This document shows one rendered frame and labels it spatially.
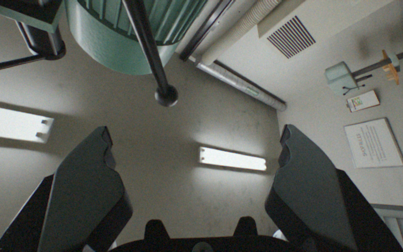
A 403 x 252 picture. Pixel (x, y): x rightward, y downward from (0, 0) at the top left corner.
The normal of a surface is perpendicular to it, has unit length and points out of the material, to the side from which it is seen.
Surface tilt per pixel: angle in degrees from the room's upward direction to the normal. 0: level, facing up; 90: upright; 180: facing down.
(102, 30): 90
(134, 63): 90
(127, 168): 180
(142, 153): 180
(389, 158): 90
